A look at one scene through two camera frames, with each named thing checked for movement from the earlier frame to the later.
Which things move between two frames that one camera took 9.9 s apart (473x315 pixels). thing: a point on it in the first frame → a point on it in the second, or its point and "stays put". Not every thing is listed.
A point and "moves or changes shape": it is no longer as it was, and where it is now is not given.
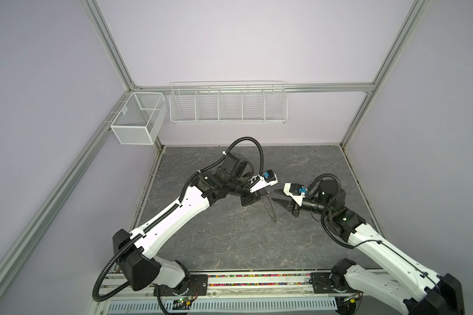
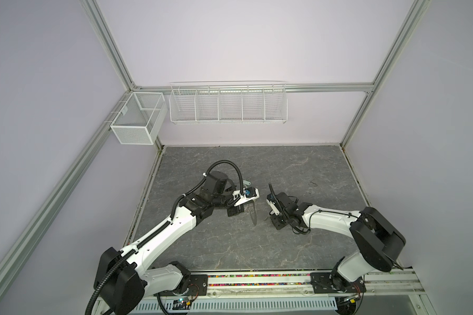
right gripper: (288, 205) → (276, 224)
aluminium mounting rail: (246, 285) stays put
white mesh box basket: (139, 119) stays put
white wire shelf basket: (228, 102) stays put
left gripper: (252, 197) → (235, 210)
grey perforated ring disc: (270, 208) moves or changes shape
